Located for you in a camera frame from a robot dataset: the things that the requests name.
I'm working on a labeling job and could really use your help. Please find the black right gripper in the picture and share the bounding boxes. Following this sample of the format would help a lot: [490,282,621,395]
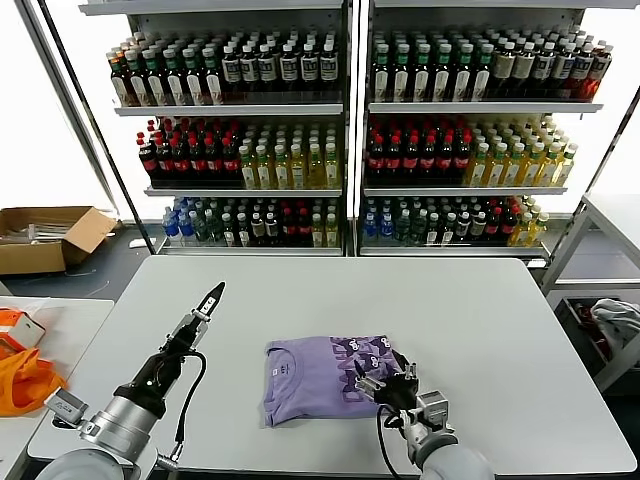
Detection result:
[352,348,422,414]

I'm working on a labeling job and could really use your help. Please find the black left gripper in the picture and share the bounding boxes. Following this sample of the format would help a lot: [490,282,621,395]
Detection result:
[113,280,227,419]

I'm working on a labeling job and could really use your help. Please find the purple t-shirt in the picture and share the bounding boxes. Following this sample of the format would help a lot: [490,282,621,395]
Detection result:
[259,334,409,430]

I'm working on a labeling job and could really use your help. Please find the red cap cola bottle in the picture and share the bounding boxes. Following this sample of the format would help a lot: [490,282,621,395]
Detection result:
[189,137,208,185]
[156,137,175,185]
[402,135,421,184]
[172,137,192,185]
[420,135,439,184]
[385,135,404,184]
[139,132,160,185]
[367,135,386,184]
[221,137,241,185]
[437,135,456,184]
[454,135,473,184]
[205,137,224,185]

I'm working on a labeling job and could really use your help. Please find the small white carton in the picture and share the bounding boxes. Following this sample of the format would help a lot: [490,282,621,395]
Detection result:
[7,319,49,350]

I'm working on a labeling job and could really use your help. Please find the open cardboard box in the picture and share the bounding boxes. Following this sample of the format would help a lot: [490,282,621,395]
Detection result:
[0,205,121,276]

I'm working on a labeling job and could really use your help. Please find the orange bag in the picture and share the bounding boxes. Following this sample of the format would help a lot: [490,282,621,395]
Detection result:
[0,346,69,417]

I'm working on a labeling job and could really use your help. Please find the clear plastic packaging bundle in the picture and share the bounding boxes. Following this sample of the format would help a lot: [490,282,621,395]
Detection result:
[0,219,76,246]

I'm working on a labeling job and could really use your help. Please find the orange packaging piece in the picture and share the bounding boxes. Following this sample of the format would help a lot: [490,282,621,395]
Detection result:
[0,306,32,331]

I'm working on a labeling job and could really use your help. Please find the black storage bin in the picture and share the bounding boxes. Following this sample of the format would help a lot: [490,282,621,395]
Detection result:
[553,296,640,396]

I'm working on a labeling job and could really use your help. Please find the red cloth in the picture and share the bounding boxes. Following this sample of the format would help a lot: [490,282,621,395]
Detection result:
[574,302,612,362]

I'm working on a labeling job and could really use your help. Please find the grey metal shelf unit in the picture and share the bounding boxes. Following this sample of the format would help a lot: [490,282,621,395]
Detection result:
[79,0,352,258]
[357,0,607,259]

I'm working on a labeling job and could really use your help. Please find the black slanted pole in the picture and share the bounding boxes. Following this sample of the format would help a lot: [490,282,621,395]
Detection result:
[582,92,640,201]
[39,0,159,252]

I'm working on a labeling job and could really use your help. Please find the grey crumpled cloth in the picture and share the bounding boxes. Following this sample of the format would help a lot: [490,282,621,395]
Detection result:
[591,298,640,351]

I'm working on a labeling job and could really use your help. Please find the green label tea bottle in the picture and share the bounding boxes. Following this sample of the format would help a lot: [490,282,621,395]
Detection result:
[454,43,476,104]
[163,47,188,107]
[373,43,394,104]
[182,46,207,107]
[202,46,226,106]
[124,48,150,107]
[434,43,455,104]
[473,44,495,104]
[414,43,435,104]
[393,43,414,104]
[143,47,169,107]

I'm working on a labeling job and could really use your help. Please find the white label dark bottle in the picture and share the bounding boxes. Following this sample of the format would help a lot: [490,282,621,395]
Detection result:
[222,43,243,99]
[319,42,340,99]
[279,43,300,99]
[259,43,280,99]
[240,43,261,99]
[299,43,320,99]

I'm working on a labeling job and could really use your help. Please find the amber tea bottle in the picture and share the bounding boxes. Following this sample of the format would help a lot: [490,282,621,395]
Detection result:
[110,48,130,107]

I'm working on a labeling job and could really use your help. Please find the beige label dark bottle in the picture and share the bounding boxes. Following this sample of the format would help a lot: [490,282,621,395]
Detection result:
[493,42,518,99]
[514,42,538,99]

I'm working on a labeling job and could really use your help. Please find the blue white label bottle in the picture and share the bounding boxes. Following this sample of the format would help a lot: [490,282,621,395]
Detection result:
[533,42,557,99]
[553,42,578,99]
[572,43,597,100]

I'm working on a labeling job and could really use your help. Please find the red tea bottle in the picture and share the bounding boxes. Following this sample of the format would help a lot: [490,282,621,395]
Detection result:
[589,43,616,101]

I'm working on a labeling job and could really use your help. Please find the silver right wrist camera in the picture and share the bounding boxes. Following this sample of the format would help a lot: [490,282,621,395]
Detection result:
[417,391,451,431]

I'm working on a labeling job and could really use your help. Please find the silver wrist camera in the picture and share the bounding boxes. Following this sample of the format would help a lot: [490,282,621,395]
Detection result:
[417,391,451,431]
[43,387,90,426]

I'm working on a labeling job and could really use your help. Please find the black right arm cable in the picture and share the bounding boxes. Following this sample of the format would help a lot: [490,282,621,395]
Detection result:
[375,403,416,480]

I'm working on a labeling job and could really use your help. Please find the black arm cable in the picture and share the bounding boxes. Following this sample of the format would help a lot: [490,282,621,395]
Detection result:
[169,352,207,464]
[375,403,416,480]

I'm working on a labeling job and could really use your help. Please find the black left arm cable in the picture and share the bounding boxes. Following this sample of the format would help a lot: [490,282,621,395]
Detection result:
[169,352,207,464]

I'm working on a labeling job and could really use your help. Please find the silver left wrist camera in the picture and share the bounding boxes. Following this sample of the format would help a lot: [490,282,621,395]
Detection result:
[43,387,90,426]

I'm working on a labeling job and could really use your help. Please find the grey metal frame post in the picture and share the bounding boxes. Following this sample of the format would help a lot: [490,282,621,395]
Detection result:
[13,0,124,216]

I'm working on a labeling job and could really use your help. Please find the grey metal frame table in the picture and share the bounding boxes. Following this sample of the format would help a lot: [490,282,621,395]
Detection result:
[541,192,640,396]

